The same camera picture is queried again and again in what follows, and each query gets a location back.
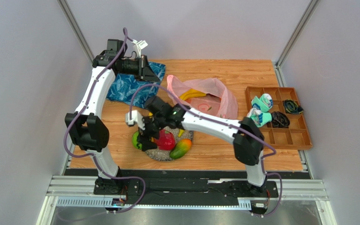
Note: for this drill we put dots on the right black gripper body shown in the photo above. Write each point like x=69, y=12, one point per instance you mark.
x=150, y=129

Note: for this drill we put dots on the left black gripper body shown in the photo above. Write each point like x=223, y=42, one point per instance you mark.
x=135, y=67

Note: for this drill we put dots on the red fake dragon fruit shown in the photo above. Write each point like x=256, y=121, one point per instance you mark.
x=166, y=140

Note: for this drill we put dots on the fake mango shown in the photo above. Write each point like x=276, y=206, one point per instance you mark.
x=181, y=148

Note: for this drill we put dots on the yellow fake banana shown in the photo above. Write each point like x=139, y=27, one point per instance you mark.
x=192, y=93
x=181, y=132

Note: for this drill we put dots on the pink plastic bag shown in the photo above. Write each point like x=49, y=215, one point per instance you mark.
x=220, y=101

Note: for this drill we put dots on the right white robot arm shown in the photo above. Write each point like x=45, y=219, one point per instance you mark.
x=244, y=135

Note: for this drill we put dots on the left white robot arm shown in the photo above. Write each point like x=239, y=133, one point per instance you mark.
x=85, y=127

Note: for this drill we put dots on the speckled ceramic plate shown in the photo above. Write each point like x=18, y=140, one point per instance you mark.
x=163, y=155

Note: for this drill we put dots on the blue patterned cloth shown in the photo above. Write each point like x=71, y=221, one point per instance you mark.
x=124, y=87

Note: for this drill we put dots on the green white sock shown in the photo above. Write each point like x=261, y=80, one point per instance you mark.
x=263, y=103
x=259, y=118

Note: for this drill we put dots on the black sock roll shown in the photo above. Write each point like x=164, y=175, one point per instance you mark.
x=279, y=120

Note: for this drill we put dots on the dark striped sock roll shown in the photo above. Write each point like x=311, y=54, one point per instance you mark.
x=291, y=107

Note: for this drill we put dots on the brown compartment tray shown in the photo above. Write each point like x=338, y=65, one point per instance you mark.
x=297, y=136

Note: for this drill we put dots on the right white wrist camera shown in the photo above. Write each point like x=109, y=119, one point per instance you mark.
x=134, y=118

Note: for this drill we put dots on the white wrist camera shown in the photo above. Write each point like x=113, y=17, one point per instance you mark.
x=138, y=46
x=134, y=118

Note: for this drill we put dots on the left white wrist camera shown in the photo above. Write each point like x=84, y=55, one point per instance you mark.
x=138, y=46

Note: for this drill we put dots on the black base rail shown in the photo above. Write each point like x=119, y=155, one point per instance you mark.
x=190, y=188

